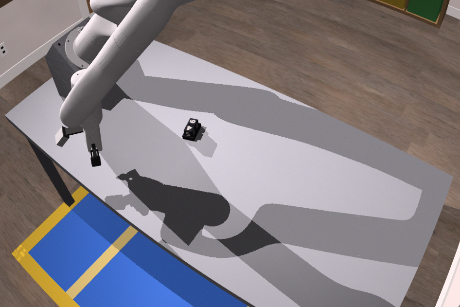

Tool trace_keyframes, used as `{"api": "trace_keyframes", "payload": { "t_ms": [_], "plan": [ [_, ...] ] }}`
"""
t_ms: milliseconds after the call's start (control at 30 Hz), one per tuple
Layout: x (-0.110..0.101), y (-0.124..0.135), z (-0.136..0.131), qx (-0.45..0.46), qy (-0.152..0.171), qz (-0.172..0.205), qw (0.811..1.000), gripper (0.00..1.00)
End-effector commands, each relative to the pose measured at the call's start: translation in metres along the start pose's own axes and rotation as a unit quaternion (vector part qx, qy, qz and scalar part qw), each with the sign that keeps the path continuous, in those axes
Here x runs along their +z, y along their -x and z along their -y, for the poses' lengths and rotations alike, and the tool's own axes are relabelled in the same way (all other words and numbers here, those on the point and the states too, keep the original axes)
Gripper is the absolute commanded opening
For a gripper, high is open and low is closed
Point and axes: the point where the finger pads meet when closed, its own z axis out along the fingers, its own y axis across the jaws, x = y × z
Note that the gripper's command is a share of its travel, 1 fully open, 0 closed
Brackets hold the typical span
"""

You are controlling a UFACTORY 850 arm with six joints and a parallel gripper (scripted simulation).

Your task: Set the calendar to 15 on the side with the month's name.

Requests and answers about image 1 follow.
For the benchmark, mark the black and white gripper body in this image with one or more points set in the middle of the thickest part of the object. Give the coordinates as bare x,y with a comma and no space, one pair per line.
92,136

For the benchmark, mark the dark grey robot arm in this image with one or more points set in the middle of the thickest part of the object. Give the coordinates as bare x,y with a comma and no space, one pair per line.
113,39

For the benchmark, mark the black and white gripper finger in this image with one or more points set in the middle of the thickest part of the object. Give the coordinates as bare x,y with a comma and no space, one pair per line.
95,159

